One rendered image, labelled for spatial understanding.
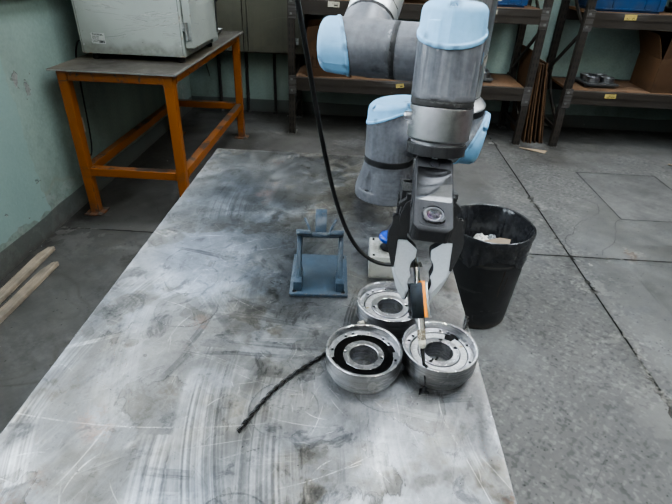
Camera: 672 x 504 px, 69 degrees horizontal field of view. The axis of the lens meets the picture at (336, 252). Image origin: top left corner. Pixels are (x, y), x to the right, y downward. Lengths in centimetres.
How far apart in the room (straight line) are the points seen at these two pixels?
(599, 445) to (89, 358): 153
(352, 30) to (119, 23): 226
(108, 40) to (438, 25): 247
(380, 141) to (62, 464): 83
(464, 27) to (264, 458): 53
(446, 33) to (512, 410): 145
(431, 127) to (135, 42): 240
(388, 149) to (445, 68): 56
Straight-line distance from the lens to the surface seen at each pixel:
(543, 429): 182
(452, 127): 59
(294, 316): 80
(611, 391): 206
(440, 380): 68
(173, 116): 264
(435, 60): 58
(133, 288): 90
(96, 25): 294
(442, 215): 55
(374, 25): 71
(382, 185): 114
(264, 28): 442
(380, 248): 89
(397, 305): 80
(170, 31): 280
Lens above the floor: 130
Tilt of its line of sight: 32 degrees down
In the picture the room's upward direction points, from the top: 2 degrees clockwise
